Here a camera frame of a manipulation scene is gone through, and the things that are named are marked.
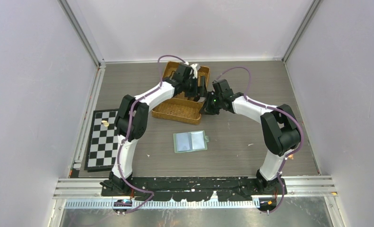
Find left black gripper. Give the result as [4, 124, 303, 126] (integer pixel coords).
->
[183, 76, 207, 98]

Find woven wicker divided tray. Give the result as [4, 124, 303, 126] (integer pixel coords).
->
[151, 61, 210, 125]

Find green card holder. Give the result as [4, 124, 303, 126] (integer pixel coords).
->
[173, 130, 209, 154]

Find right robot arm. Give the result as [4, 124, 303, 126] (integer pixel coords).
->
[198, 79, 304, 194]

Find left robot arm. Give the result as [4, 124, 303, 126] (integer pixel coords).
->
[102, 62, 200, 196]

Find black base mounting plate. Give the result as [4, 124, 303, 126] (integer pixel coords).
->
[100, 176, 287, 202]

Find cream chess piece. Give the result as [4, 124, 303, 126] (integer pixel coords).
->
[102, 120, 110, 127]

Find black white chessboard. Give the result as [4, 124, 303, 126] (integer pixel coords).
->
[84, 109, 118, 172]

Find aluminium front rail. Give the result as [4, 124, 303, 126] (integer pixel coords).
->
[53, 175, 338, 201]

